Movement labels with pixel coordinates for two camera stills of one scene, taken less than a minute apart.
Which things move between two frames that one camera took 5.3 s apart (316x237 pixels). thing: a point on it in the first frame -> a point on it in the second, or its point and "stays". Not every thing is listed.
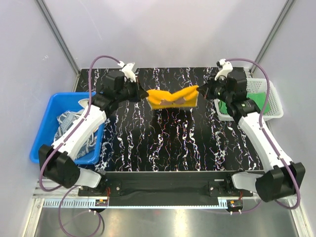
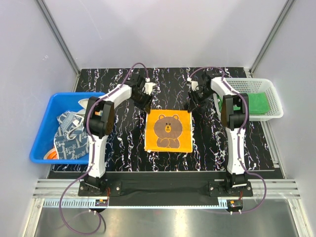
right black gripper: (206, 89) -> (193, 102)
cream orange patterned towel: (84, 103) stays
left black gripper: (140, 93) -> (145, 105)
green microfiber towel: (258, 98) stays
